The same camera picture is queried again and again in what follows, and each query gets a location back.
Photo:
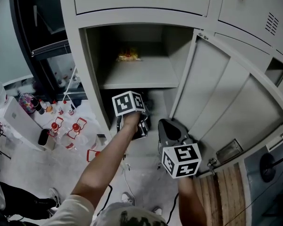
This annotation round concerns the person's white printed shirt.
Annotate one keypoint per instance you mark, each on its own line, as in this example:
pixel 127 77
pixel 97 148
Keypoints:
pixel 70 211

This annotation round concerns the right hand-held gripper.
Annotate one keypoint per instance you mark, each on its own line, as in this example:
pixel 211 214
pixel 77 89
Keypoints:
pixel 181 159

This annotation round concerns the wooden pallet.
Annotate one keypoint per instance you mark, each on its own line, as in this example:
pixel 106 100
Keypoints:
pixel 224 196

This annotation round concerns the white low cabinet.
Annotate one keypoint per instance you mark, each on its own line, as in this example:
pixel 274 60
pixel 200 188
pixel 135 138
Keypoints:
pixel 21 123

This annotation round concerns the locker door key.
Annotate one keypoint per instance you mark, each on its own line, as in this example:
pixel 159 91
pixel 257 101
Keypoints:
pixel 212 165

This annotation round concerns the colourful patterned bag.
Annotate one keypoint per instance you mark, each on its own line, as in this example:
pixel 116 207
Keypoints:
pixel 26 102

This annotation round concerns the person's left forearm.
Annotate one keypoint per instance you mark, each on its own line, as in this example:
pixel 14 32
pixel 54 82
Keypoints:
pixel 103 159

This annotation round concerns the black round disc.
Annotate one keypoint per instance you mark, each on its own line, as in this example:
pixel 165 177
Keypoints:
pixel 267 167

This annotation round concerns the yellow snack packet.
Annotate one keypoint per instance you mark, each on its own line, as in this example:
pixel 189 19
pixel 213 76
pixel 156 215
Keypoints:
pixel 129 55

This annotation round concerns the person's white shoe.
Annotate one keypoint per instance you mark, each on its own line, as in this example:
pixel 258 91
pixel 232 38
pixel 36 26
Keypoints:
pixel 127 198
pixel 157 211

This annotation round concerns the row of small red-capped bottles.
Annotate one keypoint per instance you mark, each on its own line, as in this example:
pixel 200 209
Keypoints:
pixel 59 108

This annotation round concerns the metal label holder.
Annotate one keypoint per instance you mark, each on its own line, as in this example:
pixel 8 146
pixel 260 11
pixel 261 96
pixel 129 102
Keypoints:
pixel 228 150

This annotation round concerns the black framed glass cabinet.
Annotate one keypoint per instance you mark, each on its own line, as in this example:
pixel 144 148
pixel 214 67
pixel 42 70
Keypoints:
pixel 37 32

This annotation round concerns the grey metal locker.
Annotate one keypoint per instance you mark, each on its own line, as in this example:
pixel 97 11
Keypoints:
pixel 141 72

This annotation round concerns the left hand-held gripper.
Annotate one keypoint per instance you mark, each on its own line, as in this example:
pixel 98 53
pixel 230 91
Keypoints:
pixel 126 102

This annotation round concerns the person's right forearm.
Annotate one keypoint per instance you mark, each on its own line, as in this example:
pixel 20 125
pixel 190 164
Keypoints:
pixel 191 201

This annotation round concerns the open grey locker door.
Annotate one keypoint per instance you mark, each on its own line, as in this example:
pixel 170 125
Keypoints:
pixel 226 91

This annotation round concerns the black bottle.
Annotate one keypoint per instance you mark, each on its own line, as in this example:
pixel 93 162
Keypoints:
pixel 39 107

